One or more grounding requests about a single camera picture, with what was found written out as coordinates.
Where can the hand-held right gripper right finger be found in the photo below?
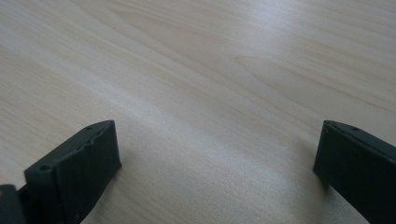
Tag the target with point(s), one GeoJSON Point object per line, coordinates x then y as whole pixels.
{"type": "Point", "coordinates": [358, 169]}

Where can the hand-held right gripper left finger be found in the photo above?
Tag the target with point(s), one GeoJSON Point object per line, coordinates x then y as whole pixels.
{"type": "Point", "coordinates": [79, 171]}

